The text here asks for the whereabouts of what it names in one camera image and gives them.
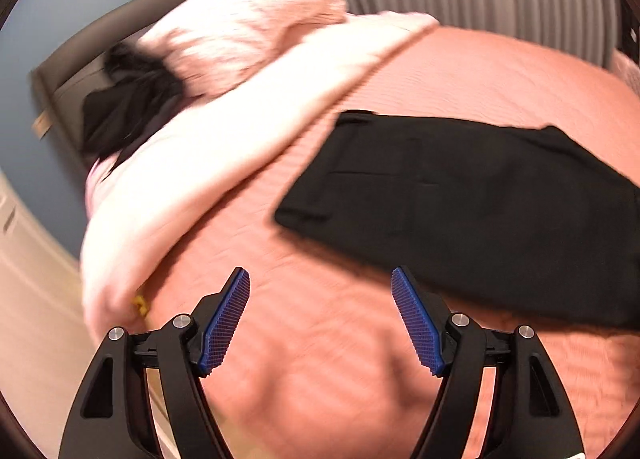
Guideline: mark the black garment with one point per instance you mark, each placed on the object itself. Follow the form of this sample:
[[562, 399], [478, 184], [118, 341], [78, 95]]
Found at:
[[127, 104]]

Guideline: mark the pink bedspread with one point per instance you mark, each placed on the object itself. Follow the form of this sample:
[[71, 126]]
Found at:
[[380, 339]]

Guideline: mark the black pants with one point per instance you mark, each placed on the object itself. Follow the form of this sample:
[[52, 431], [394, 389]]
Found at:
[[450, 199]]

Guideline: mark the small yellow object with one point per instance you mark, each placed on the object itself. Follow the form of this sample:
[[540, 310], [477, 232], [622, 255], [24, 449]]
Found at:
[[141, 305]]

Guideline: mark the dark headboard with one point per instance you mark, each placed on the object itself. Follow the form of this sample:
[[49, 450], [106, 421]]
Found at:
[[75, 74]]

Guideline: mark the pink knitted pillow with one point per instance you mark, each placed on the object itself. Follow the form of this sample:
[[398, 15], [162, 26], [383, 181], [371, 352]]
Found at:
[[240, 34]]

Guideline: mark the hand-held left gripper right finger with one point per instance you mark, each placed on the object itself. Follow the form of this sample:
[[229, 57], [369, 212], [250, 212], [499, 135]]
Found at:
[[417, 324]]

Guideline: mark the light pink blanket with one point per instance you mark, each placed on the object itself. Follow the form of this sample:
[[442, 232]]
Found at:
[[215, 154]]

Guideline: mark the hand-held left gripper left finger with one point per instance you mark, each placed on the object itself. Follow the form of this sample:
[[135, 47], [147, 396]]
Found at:
[[226, 324]]

